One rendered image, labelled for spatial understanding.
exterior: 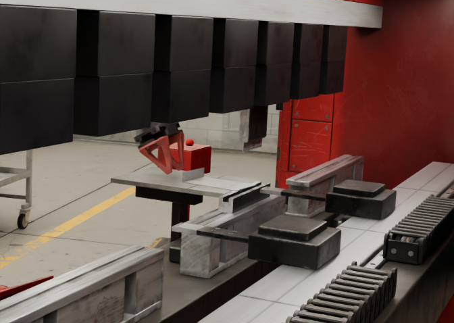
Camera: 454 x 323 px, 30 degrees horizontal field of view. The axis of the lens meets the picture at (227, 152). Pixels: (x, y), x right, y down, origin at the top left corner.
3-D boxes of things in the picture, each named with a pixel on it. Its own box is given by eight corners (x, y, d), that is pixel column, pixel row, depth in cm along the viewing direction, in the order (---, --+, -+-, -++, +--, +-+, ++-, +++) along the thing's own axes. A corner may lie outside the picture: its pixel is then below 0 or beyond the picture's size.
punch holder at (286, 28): (253, 98, 183) (257, 21, 180) (290, 101, 179) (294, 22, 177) (224, 103, 169) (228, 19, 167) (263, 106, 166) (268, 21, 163)
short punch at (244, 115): (257, 146, 178) (259, 101, 177) (265, 146, 177) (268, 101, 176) (238, 151, 169) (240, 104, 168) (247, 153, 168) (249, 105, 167)
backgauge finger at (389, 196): (273, 192, 178) (274, 169, 178) (395, 209, 168) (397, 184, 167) (251, 202, 167) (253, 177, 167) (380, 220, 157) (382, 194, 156)
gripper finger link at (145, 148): (192, 163, 181) (174, 123, 182) (178, 168, 175) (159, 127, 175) (167, 176, 184) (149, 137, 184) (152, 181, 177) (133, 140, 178)
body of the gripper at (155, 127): (182, 128, 184) (168, 97, 185) (160, 133, 175) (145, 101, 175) (159, 140, 187) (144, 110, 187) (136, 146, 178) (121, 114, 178)
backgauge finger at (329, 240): (192, 228, 144) (193, 199, 143) (340, 252, 133) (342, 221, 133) (158, 244, 133) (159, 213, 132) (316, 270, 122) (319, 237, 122)
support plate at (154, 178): (152, 170, 194) (152, 166, 194) (258, 184, 183) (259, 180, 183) (110, 182, 178) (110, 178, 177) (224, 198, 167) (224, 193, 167)
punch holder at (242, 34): (213, 104, 165) (217, 18, 162) (254, 108, 161) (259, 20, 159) (178, 109, 151) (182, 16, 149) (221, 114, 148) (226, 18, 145)
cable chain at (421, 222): (430, 213, 158) (431, 192, 157) (461, 217, 156) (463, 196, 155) (382, 259, 124) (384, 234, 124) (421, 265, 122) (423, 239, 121)
